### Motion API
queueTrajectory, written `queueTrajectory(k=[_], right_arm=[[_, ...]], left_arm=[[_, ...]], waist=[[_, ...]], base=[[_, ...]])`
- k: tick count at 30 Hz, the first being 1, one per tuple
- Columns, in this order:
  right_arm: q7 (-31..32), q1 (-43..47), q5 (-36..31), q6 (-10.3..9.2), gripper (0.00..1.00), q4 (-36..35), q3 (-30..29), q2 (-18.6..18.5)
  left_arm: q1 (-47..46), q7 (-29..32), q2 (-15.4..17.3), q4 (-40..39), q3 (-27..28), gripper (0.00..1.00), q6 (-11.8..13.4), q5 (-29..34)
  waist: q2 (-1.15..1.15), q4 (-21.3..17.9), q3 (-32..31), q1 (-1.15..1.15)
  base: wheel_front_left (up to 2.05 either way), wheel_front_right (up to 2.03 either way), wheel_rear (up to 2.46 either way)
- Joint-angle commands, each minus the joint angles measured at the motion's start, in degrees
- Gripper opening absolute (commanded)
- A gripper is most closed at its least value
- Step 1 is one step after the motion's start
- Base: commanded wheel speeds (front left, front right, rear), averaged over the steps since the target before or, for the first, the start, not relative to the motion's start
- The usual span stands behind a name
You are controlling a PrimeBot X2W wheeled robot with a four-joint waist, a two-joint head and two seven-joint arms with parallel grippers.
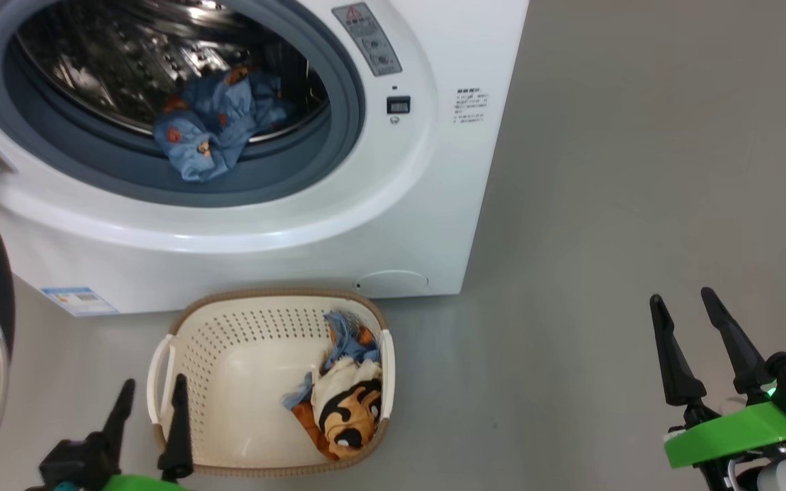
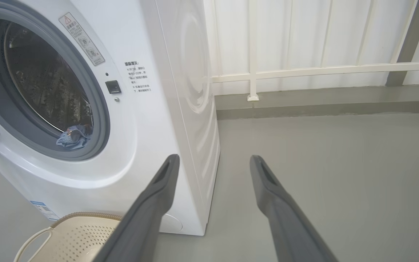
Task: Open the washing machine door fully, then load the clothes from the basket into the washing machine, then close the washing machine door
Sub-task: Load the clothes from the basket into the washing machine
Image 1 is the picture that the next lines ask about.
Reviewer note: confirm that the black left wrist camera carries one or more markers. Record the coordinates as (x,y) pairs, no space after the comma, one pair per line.
(76,464)

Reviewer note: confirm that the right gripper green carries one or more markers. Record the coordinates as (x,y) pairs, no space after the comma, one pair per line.
(734,436)

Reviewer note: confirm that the cream cartoon face garment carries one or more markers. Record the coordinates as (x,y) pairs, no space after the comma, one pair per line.
(345,409)

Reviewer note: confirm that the grey warning sticker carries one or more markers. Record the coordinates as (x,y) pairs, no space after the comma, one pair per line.
(369,41)

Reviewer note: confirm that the blue energy label sticker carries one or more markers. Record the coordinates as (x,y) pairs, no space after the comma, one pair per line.
(79,300)

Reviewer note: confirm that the blue printed garment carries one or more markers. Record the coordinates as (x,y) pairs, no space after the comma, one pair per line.
(209,129)

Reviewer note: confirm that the grey rubber door gasket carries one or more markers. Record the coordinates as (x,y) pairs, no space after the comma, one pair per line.
(284,177)

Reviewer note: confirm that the white front-load washing machine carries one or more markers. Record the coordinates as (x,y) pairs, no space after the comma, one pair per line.
(434,204)

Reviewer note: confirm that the cream perforated laundry basket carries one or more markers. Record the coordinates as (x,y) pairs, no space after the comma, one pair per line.
(243,382)

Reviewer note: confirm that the steel washer drum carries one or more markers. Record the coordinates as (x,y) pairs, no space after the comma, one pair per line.
(113,61)

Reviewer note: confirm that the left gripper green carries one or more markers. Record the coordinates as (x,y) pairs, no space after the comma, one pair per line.
(140,484)

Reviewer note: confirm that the round filter cover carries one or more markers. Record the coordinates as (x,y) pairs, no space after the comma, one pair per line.
(393,283)

